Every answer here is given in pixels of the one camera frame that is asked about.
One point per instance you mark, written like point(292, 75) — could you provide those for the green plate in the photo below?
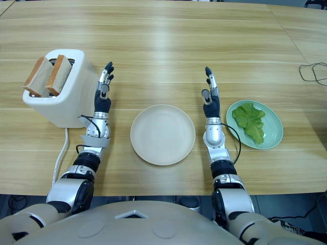
point(270, 132)

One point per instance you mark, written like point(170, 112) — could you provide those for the green lettuce leaf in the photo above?
point(251, 120)

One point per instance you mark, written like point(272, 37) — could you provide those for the robot body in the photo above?
point(132, 224)

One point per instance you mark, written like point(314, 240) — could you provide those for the cream toaster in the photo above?
point(69, 102)

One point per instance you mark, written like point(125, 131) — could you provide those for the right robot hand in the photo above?
point(212, 103)

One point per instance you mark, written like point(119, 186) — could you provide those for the cream plate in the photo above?
point(162, 134)

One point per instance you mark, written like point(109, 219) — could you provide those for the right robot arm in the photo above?
point(224, 176)

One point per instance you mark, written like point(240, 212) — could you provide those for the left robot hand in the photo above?
point(102, 102)

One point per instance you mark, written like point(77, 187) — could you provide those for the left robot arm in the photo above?
point(84, 163)

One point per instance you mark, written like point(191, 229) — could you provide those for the bread slice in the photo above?
point(35, 77)
point(59, 76)

